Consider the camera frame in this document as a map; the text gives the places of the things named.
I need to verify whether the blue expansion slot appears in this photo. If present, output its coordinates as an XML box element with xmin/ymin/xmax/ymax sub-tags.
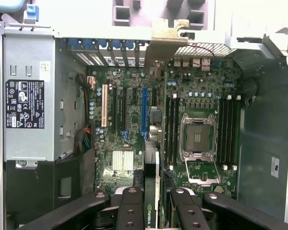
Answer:
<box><xmin>141</xmin><ymin>87</ymin><xmax>147</xmax><ymax>135</ymax></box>

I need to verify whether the metal socket cover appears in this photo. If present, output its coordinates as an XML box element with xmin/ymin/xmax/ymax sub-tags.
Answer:
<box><xmin>186</xmin><ymin>159</ymin><xmax>220</xmax><ymax>186</ymax></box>

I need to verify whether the beige expansion slot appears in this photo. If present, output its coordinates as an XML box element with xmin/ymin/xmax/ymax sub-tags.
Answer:
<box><xmin>101</xmin><ymin>84</ymin><xmax>108</xmax><ymax>127</ymax></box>

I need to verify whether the black plastic fan housing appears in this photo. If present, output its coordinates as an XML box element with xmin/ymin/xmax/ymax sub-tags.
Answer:
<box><xmin>4</xmin><ymin>148</ymin><xmax>96</xmax><ymax>226</ymax></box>

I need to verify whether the black power wire bundle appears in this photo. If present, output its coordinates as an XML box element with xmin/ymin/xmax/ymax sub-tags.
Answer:
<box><xmin>73</xmin><ymin>73</ymin><xmax>96</xmax><ymax>156</ymax></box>

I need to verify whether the grey parts rack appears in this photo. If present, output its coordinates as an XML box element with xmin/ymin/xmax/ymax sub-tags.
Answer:
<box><xmin>111</xmin><ymin>0</ymin><xmax>208</xmax><ymax>31</ymax></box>

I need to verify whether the black open PC case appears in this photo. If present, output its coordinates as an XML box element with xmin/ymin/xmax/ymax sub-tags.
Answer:
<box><xmin>0</xmin><ymin>9</ymin><xmax>288</xmax><ymax>230</ymax></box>

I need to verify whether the CPU socket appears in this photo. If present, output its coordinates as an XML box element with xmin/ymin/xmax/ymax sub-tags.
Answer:
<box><xmin>180</xmin><ymin>115</ymin><xmax>218</xmax><ymax>163</ymax></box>

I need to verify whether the blue case latch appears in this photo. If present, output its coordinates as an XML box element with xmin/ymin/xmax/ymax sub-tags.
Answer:
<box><xmin>24</xmin><ymin>4</ymin><xmax>40</xmax><ymax>23</ymax></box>

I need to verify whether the silver chipset heatsink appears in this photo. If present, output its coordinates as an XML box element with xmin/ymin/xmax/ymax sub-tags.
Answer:
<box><xmin>112</xmin><ymin>150</ymin><xmax>134</xmax><ymax>171</ymax></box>

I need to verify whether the green motherboard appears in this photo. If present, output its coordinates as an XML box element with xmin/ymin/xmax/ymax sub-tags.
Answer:
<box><xmin>86</xmin><ymin>57</ymin><xmax>243</xmax><ymax>199</ymax></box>

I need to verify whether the black expansion slot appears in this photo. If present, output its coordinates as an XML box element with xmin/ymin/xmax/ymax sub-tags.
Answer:
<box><xmin>113</xmin><ymin>85</ymin><xmax>119</xmax><ymax>130</ymax></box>
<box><xmin>122</xmin><ymin>86</ymin><xmax>128</xmax><ymax>131</ymax></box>

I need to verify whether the grey power supply unit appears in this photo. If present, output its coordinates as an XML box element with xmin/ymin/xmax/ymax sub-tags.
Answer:
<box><xmin>2</xmin><ymin>26</ymin><xmax>56</xmax><ymax>161</ymax></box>

